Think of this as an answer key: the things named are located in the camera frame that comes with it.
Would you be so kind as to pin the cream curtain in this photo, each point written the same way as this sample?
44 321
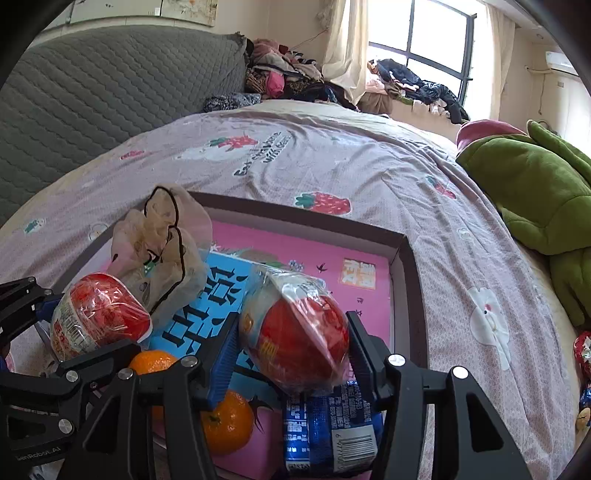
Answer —
501 69
346 50

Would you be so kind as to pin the white air conditioner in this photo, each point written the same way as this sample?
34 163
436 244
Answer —
561 62

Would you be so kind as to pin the beige hair scrunchie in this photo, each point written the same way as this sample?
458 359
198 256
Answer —
152 240

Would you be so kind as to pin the blue candy wrapper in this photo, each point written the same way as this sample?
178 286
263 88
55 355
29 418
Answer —
585 401

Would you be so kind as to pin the grey cardboard box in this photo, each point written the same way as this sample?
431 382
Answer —
411 300

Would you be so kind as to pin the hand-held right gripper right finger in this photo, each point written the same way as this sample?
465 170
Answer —
360 357

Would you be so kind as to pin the grey quilted headboard cover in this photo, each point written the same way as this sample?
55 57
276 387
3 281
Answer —
92 92

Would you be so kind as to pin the dark patterned cloth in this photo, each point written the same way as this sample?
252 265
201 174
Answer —
231 101

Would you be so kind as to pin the blue snack packet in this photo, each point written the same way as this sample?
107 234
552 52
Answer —
323 429

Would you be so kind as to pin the red snack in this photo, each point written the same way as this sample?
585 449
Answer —
101 314
295 346

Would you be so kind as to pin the orange mandarin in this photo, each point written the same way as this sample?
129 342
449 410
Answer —
231 429
152 362

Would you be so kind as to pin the pile of dark clothes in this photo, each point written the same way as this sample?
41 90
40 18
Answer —
415 83

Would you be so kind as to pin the window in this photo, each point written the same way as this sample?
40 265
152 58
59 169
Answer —
434 32

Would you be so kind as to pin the pink and blue book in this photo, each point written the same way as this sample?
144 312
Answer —
323 286

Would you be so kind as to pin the small doll toy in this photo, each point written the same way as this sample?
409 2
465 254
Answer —
582 350

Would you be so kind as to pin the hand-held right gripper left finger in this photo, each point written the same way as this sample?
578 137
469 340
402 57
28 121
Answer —
221 369

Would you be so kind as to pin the pink pillow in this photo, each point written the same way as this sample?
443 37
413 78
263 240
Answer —
485 131

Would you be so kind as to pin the flower wall painting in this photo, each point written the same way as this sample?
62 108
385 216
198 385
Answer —
184 9

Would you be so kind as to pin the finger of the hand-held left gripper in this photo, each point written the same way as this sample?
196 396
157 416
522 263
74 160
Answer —
23 304
87 364

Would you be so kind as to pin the green blanket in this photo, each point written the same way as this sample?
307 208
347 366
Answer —
531 194

